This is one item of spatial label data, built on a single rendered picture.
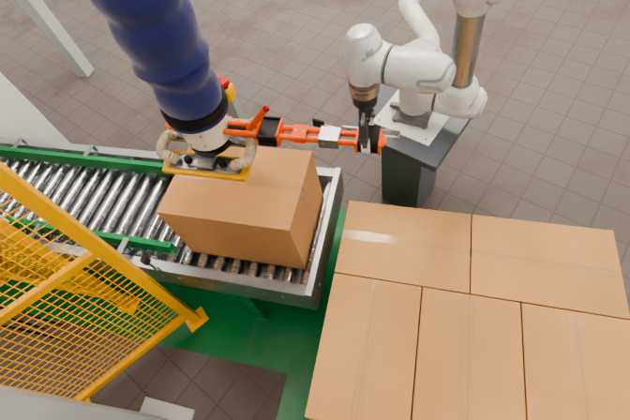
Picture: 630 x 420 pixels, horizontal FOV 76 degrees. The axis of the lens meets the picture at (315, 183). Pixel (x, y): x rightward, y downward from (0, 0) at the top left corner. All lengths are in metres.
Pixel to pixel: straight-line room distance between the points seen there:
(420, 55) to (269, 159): 0.94
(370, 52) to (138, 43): 0.60
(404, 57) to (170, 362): 2.13
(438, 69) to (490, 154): 2.01
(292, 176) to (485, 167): 1.59
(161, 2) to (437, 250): 1.49
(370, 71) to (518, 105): 2.37
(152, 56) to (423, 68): 0.71
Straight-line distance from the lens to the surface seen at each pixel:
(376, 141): 1.34
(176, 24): 1.19
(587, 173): 3.10
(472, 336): 1.85
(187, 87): 1.29
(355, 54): 1.08
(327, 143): 1.37
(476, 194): 2.80
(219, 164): 1.51
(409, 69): 1.05
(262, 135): 1.40
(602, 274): 2.11
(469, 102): 1.91
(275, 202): 1.65
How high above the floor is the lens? 2.31
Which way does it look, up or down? 55 degrees down
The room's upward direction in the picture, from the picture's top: 15 degrees counter-clockwise
